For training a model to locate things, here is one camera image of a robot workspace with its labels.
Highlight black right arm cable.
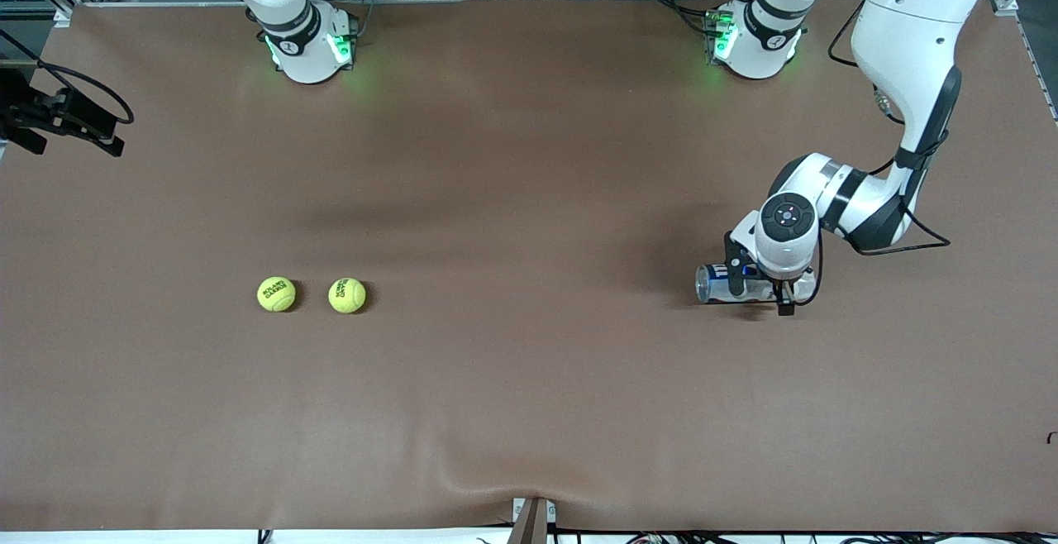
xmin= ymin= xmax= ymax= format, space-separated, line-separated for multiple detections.
xmin=0 ymin=27 xmax=135 ymax=125

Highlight yellow tennis ball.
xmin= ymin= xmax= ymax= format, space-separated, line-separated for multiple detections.
xmin=328 ymin=277 xmax=367 ymax=314
xmin=256 ymin=276 xmax=297 ymax=313

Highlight brown table cover cloth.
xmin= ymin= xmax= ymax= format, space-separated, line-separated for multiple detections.
xmin=0 ymin=0 xmax=1058 ymax=532

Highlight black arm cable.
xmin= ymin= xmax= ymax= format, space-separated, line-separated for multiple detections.
xmin=827 ymin=0 xmax=951 ymax=257
xmin=0 ymin=27 xmax=135 ymax=125

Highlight metal camera mast bracket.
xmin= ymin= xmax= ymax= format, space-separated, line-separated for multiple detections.
xmin=507 ymin=496 xmax=557 ymax=544

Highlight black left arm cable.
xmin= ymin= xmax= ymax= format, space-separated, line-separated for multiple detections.
xmin=827 ymin=0 xmax=951 ymax=257

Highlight clear Wilson tennis ball can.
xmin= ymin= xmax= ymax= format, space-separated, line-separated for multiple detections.
xmin=695 ymin=262 xmax=819 ymax=305

